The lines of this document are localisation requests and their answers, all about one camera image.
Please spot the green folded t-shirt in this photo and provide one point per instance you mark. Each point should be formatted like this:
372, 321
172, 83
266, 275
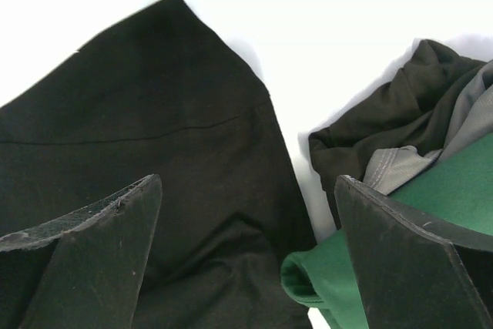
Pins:
458, 190

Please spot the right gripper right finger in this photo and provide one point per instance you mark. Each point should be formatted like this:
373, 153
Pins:
414, 270

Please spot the grey folded garment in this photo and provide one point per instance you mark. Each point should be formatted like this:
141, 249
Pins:
471, 119

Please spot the dark folded garment under green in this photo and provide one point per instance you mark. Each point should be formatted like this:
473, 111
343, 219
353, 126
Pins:
413, 109

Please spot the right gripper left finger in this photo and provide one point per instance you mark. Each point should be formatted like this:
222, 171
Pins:
83, 269

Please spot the plain black t-shirt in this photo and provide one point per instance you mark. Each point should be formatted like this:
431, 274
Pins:
161, 93

